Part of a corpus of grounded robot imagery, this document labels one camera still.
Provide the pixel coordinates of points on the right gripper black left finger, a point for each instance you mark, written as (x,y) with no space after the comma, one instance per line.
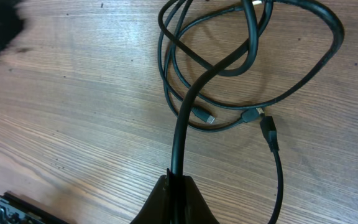
(158,207)

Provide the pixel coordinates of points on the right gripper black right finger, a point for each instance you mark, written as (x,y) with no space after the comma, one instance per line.
(195,208)

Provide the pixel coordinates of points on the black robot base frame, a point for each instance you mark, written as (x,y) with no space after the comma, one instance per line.
(14,210)

